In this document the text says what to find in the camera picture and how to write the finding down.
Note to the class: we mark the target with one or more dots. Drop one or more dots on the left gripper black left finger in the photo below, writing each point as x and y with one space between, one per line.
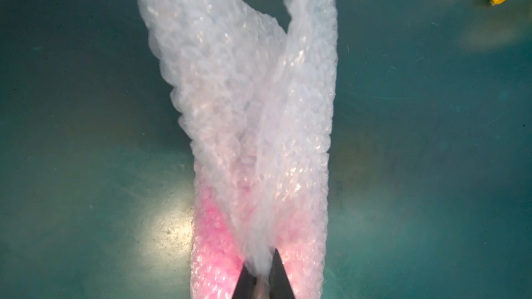
246 285

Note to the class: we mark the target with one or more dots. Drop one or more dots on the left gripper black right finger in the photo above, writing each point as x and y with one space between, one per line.
279 284

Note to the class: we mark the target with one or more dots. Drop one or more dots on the pink plastic wine glass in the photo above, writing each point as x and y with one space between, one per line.
216 262

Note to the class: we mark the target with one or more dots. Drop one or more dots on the bubble wrap sheet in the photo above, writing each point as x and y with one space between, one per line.
256 100

